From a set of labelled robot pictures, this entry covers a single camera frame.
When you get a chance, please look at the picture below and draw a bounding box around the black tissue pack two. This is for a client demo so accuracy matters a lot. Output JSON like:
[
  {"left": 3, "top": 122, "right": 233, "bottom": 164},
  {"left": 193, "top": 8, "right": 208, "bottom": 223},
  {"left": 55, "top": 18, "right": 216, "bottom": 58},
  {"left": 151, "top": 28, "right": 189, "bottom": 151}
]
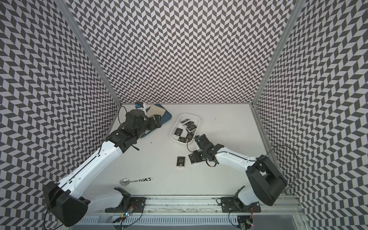
[{"left": 173, "top": 128, "right": 183, "bottom": 137}]

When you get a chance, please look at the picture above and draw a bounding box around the white storage box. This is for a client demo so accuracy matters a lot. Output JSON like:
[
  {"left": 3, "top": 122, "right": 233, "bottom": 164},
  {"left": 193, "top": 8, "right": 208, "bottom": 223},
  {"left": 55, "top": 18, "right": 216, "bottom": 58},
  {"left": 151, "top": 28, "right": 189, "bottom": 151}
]
[{"left": 170, "top": 113, "right": 201, "bottom": 144}]

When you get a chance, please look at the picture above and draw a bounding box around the black tissue pack four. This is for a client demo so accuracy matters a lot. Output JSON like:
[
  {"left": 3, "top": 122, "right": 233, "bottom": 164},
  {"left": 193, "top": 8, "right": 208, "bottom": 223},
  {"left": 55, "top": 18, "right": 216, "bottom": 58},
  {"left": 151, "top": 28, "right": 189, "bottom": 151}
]
[{"left": 186, "top": 124, "right": 197, "bottom": 133}]

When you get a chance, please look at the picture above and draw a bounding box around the beige folded cloth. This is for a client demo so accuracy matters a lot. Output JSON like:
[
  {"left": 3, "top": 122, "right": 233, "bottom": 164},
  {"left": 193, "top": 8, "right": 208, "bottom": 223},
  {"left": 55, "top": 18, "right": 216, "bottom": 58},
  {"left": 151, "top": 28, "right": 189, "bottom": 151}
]
[{"left": 146, "top": 104, "right": 166, "bottom": 117}]

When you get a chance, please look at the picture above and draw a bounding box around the black tissue pack five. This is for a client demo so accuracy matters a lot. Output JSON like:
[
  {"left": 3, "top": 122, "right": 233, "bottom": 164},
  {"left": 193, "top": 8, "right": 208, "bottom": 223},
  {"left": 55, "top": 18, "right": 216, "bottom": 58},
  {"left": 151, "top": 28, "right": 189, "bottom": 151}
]
[{"left": 178, "top": 137, "right": 188, "bottom": 143}]

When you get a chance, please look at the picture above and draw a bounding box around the black tissue pack three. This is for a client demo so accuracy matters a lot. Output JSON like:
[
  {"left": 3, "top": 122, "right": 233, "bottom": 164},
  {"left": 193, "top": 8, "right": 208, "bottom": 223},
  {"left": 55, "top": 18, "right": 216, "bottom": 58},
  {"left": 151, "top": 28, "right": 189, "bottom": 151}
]
[{"left": 180, "top": 118, "right": 191, "bottom": 125}]

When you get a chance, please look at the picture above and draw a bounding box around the black tissue pack six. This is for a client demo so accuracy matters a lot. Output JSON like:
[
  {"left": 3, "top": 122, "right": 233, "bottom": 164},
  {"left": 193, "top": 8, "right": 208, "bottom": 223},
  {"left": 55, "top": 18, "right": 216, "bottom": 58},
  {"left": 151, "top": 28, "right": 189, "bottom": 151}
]
[{"left": 186, "top": 132, "right": 194, "bottom": 143}]

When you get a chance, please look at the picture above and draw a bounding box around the black tissue pack one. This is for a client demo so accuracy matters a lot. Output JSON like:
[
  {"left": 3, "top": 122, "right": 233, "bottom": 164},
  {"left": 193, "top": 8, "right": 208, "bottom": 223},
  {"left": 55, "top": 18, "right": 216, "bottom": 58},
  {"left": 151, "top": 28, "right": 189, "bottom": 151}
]
[{"left": 176, "top": 156, "right": 186, "bottom": 167}]

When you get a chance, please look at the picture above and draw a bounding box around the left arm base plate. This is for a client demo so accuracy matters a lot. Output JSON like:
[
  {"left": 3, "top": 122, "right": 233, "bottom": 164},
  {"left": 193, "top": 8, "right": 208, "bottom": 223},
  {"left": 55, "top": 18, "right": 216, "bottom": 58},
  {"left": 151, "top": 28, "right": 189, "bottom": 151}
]
[{"left": 104, "top": 197, "right": 147, "bottom": 213}]

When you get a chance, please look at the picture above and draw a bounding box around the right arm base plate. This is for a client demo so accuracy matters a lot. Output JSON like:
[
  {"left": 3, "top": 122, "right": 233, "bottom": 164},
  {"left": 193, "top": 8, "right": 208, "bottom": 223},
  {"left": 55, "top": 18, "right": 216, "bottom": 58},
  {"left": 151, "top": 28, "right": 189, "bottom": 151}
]
[{"left": 219, "top": 196, "right": 261, "bottom": 213}]

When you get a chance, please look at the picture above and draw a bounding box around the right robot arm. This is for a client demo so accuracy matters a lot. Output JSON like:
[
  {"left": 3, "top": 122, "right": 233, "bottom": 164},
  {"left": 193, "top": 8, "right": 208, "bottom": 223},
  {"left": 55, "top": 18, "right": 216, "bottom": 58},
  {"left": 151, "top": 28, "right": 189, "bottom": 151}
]
[{"left": 189, "top": 134, "right": 287, "bottom": 211}]

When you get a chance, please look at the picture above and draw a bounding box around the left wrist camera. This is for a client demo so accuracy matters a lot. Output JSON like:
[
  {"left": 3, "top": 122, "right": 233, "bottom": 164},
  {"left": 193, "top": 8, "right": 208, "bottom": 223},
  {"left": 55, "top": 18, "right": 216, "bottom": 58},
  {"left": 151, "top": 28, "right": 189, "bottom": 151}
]
[{"left": 135, "top": 101, "right": 147, "bottom": 114}]

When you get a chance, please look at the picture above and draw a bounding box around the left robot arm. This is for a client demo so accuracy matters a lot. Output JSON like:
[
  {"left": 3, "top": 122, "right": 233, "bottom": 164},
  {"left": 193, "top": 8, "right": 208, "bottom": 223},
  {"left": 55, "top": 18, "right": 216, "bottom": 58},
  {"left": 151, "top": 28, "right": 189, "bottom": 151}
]
[{"left": 43, "top": 109, "right": 162, "bottom": 227}]

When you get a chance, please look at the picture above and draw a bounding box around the aluminium front rail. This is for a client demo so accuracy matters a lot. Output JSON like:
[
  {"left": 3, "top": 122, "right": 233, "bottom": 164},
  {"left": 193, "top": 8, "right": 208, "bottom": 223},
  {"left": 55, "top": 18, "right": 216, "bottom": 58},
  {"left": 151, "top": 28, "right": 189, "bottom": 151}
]
[{"left": 61, "top": 195, "right": 305, "bottom": 216}]

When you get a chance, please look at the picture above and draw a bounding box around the spoon with patterned handle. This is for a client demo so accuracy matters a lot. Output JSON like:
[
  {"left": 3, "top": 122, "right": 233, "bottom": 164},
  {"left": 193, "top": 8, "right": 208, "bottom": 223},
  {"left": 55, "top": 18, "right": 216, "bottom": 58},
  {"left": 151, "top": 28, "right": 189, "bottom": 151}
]
[{"left": 119, "top": 177, "right": 152, "bottom": 186}]

